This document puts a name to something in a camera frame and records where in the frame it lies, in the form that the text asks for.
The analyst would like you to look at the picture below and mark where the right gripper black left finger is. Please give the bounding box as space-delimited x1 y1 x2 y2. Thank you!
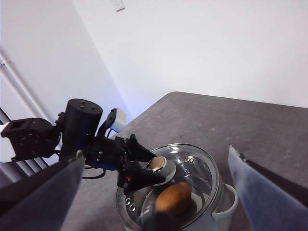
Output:
0 150 85 231

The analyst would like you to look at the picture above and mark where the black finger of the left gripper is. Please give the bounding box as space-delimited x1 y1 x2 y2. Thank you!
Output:
117 160 169 193
126 133 155 165

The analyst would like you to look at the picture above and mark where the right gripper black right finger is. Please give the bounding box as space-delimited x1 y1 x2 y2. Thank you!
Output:
228 144 308 231

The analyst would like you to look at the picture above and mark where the brown potato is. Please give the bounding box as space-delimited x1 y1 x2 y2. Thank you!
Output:
155 182 193 215

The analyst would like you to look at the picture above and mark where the glass lid with green knob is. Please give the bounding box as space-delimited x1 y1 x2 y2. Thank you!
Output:
115 143 221 229

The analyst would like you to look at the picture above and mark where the pale green electric steamer pot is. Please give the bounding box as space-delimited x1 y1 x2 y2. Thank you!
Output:
120 179 239 231

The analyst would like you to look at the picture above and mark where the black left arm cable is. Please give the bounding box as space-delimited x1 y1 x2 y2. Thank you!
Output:
81 167 108 180

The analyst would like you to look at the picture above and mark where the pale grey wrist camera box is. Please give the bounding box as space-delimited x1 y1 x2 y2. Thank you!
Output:
112 108 128 133

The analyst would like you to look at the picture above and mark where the white wall pipe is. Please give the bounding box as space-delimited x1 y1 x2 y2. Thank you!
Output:
0 49 52 126

